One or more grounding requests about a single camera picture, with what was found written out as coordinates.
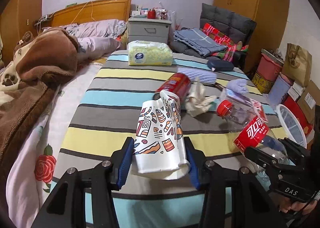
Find light blue cylinder container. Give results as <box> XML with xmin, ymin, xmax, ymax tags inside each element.
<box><xmin>268</xmin><ymin>75</ymin><xmax>291</xmax><ymax>107</ymax></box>

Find brown cardboard box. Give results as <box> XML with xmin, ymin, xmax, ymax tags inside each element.
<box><xmin>297</xmin><ymin>80</ymin><xmax>320</xmax><ymax>123</ymax></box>

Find pink plastic bin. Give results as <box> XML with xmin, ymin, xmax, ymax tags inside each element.
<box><xmin>257</xmin><ymin>54</ymin><xmax>283</xmax><ymax>82</ymax></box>

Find white small boxes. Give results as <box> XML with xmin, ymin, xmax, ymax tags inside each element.
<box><xmin>287</xmin><ymin>81</ymin><xmax>305</xmax><ymax>102</ymax></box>

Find red plaid cloth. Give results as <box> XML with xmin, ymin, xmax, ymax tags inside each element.
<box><xmin>202</xmin><ymin>23</ymin><xmax>249</xmax><ymax>62</ymax></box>

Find wooden wardrobe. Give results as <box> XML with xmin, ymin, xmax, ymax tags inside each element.
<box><xmin>213</xmin><ymin>0</ymin><xmax>290</xmax><ymax>73</ymax></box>

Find lilac bed quilt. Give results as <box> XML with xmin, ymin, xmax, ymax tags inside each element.
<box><xmin>42</xmin><ymin>18</ymin><xmax>128</xmax><ymax>63</ymax></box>

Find wooden headboard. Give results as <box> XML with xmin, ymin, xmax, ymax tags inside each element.
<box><xmin>39</xmin><ymin>0</ymin><xmax>131</xmax><ymax>27</ymax></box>

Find dark blue glasses case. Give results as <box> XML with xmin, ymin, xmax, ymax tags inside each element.
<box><xmin>207</xmin><ymin>59</ymin><xmax>234</xmax><ymax>71</ymax></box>

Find white trash bin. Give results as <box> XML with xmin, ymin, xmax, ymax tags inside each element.
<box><xmin>275</xmin><ymin>104</ymin><xmax>307</xmax><ymax>148</ymax></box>

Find floral bed sheet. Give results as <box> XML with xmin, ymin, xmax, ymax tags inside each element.
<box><xmin>5</xmin><ymin>58</ymin><xmax>106</xmax><ymax>227</ymax></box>

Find brown paper bag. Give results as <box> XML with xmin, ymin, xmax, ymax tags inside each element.
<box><xmin>281</xmin><ymin>43</ymin><xmax>312</xmax><ymax>87</ymax></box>

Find person's right hand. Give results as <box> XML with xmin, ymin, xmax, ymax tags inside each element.
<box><xmin>279</xmin><ymin>197</ymin><xmax>318</xmax><ymax>215</ymax></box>

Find striped bed cover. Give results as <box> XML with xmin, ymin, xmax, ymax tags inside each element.
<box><xmin>49</xmin><ymin>49</ymin><xmax>291</xmax><ymax>228</ymax></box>

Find clear cola bottle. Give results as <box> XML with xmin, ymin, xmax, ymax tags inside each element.
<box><xmin>216</xmin><ymin>99</ymin><xmax>291</xmax><ymax>184</ymax></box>

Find white tissue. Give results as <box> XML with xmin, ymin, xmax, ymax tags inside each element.
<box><xmin>184</xmin><ymin>77</ymin><xmax>217</xmax><ymax>117</ymax></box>

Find grey cushioned chair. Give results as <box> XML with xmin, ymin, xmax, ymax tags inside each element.
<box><xmin>169</xmin><ymin>3</ymin><xmax>257</xmax><ymax>70</ymax></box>

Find folded blue cloth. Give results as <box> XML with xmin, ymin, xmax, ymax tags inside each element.
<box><xmin>174</xmin><ymin>28</ymin><xmax>226</xmax><ymax>56</ymax></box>

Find patterned paper cup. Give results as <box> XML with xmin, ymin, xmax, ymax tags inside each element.
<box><xmin>131</xmin><ymin>90</ymin><xmax>190</xmax><ymax>180</ymax></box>

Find grey drawer nightstand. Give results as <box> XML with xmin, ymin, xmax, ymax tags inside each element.
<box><xmin>127</xmin><ymin>17</ymin><xmax>171</xmax><ymax>43</ymax></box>

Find brown plush blanket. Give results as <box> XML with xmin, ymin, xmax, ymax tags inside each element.
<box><xmin>1</xmin><ymin>27</ymin><xmax>79</xmax><ymax>164</ymax></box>

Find red cup on nightstand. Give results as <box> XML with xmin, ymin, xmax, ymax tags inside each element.
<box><xmin>147</xmin><ymin>9</ymin><xmax>156</xmax><ymax>19</ymax></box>

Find strawberry milk carton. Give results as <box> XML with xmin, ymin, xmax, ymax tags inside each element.
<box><xmin>250</xmin><ymin>99</ymin><xmax>268</xmax><ymax>123</ymax></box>

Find red soda can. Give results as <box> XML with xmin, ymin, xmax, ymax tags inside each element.
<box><xmin>152</xmin><ymin>73</ymin><xmax>191</xmax><ymax>102</ymax></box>

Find yellow tissue pack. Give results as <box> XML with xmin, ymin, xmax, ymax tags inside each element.
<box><xmin>127</xmin><ymin>40</ymin><xmax>173</xmax><ymax>66</ymax></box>

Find red gift box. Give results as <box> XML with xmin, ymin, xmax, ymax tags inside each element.
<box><xmin>282</xmin><ymin>96</ymin><xmax>313</xmax><ymax>136</ymax></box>

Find yellow patterned box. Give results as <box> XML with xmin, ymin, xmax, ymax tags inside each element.
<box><xmin>252</xmin><ymin>72</ymin><xmax>274</xmax><ymax>94</ymax></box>

